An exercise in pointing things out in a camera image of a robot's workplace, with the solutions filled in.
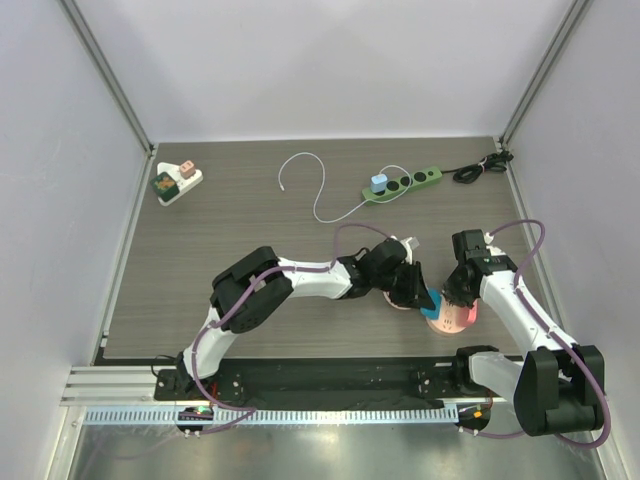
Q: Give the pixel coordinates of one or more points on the slotted cable duct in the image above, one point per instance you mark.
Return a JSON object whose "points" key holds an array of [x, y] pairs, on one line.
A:
{"points": [[199, 415]]}

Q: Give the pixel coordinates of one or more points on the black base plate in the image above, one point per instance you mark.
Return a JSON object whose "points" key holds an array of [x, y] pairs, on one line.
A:
{"points": [[341, 384]]}

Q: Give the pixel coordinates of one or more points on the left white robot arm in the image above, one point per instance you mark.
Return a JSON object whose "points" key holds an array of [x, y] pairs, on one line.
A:
{"points": [[245, 295]]}

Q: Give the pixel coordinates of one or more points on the dark green square plug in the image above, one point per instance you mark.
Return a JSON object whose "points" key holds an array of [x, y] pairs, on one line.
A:
{"points": [[164, 186]]}

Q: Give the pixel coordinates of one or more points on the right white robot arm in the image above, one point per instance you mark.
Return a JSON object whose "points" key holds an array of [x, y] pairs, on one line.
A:
{"points": [[559, 387]]}

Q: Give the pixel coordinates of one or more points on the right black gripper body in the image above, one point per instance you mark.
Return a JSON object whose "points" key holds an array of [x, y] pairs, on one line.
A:
{"points": [[461, 288]]}

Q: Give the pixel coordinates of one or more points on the green power strip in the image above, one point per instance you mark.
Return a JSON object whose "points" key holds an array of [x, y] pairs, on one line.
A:
{"points": [[402, 185]]}

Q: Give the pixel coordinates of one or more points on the light blue charger plug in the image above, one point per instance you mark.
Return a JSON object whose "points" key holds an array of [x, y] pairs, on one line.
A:
{"points": [[378, 183]]}

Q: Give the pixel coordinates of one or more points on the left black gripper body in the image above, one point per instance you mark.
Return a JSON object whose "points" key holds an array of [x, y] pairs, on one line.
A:
{"points": [[401, 284]]}

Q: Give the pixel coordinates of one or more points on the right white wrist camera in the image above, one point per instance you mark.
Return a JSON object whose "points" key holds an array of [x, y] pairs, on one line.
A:
{"points": [[492, 245]]}

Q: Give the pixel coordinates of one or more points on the white triangular power socket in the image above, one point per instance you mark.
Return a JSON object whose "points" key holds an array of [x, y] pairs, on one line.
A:
{"points": [[185, 185]]}

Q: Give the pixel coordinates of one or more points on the pink small plug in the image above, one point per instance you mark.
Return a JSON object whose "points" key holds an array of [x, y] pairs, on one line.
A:
{"points": [[187, 169]]}

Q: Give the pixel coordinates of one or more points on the blue square plug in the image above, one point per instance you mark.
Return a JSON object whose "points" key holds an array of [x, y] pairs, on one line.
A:
{"points": [[432, 311]]}

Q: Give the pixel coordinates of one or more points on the red pink square plug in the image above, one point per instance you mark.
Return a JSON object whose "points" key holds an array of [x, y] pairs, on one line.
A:
{"points": [[468, 315]]}

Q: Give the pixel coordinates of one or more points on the pink round power socket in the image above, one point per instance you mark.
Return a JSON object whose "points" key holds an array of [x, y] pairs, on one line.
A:
{"points": [[447, 324]]}

